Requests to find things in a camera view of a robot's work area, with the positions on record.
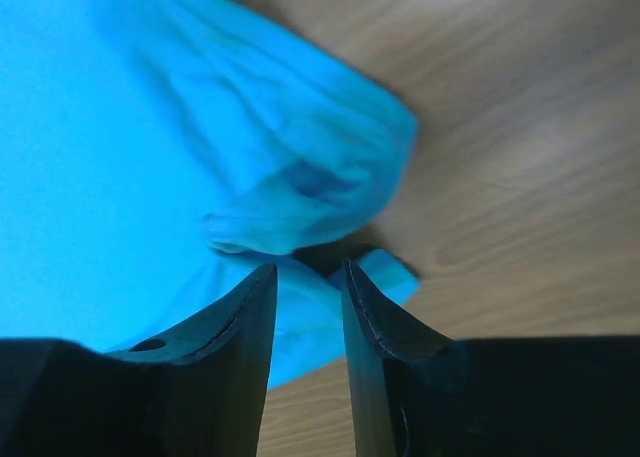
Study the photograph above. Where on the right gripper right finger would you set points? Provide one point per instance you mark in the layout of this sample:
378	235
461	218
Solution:
416	392

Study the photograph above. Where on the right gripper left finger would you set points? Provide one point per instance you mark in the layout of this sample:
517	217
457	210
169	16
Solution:
196	389

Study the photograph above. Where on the cyan blue t-shirt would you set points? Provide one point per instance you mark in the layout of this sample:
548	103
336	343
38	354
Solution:
155	152

